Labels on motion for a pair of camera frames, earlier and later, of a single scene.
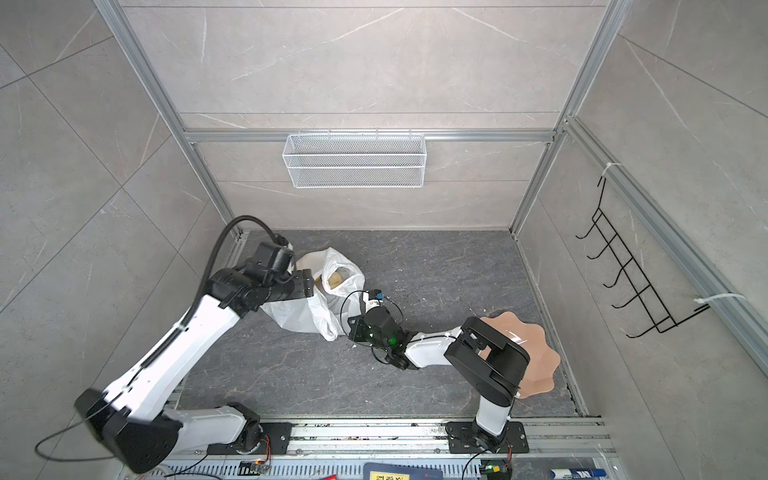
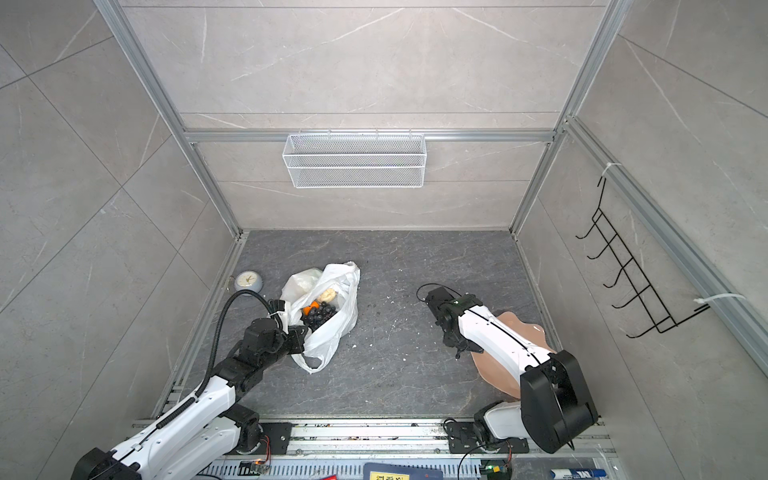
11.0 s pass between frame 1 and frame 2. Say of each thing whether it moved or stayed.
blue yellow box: stayed
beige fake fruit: moved
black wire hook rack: stayed
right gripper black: moved
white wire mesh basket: stayed
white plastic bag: moved
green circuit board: stayed
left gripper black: moved
